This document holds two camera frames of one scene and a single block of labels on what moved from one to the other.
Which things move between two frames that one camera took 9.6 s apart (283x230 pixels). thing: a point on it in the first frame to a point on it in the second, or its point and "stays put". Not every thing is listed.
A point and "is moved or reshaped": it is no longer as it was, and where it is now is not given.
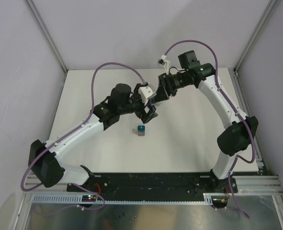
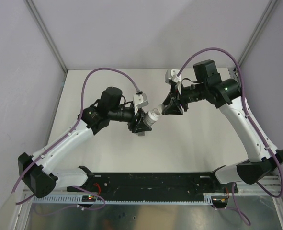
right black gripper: x=164 y=81 to x=173 y=104
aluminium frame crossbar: x=258 y=185 stays put
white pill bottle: x=157 y=104 is moved or reshaped
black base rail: x=156 y=184 stays put
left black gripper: x=146 y=117 to x=139 y=125
